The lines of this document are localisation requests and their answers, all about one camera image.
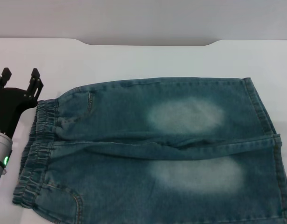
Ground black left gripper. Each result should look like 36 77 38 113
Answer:
0 67 44 139

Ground blue denim shorts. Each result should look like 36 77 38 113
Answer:
12 77 287 224

